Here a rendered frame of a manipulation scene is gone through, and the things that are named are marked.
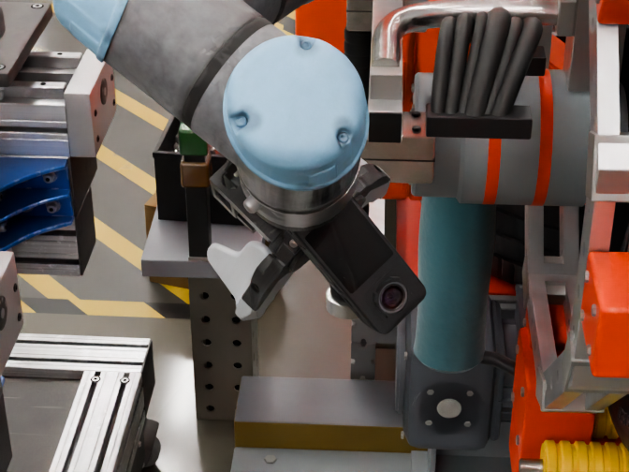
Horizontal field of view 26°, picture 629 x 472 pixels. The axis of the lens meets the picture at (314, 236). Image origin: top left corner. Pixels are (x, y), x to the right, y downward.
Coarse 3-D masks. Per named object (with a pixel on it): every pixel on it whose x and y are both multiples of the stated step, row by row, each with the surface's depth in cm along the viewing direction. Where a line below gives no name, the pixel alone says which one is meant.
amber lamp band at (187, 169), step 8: (208, 160) 187; (184, 168) 186; (192, 168) 186; (200, 168) 186; (208, 168) 186; (184, 176) 187; (192, 176) 187; (200, 176) 187; (208, 176) 187; (184, 184) 188; (192, 184) 187; (200, 184) 187; (208, 184) 187
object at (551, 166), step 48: (528, 96) 135; (576, 96) 134; (624, 96) 136; (480, 144) 134; (528, 144) 134; (576, 144) 133; (432, 192) 139; (480, 192) 137; (528, 192) 137; (576, 192) 136
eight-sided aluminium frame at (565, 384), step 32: (544, 32) 159; (608, 32) 114; (608, 64) 114; (608, 96) 113; (608, 128) 112; (608, 160) 112; (608, 192) 113; (576, 224) 162; (608, 224) 114; (544, 256) 162; (576, 256) 161; (544, 288) 158; (576, 288) 122; (544, 320) 152; (576, 320) 121; (544, 352) 147; (576, 352) 121; (544, 384) 142; (576, 384) 123; (608, 384) 123
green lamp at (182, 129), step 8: (184, 128) 184; (184, 136) 184; (192, 136) 183; (184, 144) 184; (192, 144) 184; (200, 144) 184; (208, 144) 185; (184, 152) 185; (192, 152) 185; (200, 152) 185; (208, 152) 185
